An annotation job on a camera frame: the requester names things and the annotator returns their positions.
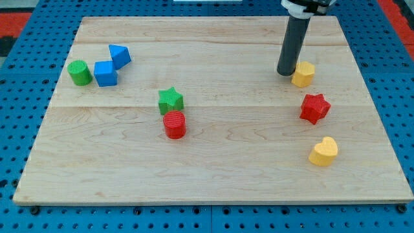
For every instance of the yellow heart block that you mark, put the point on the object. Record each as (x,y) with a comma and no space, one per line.
(324,153)

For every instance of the red cylinder block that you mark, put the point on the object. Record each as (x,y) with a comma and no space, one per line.
(174,124)

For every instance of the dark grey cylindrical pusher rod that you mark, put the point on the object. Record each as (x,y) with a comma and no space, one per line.
(292,44)

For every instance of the green cylinder block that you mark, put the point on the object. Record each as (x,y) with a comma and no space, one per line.
(79,72)

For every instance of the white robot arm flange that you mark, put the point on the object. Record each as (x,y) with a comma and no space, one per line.
(304,9)

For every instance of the red star block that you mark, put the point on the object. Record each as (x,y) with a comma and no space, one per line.
(314,108)

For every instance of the wooden board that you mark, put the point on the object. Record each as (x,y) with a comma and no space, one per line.
(245,143)

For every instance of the blue cube block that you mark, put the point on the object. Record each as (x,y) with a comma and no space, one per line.
(105,73)

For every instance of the green star block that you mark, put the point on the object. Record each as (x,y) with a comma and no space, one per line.
(170,100)

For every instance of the yellow hexagon block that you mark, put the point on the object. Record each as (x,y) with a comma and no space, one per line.
(303,74)

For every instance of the blue triangular prism block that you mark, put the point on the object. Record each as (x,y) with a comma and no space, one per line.
(120,55)

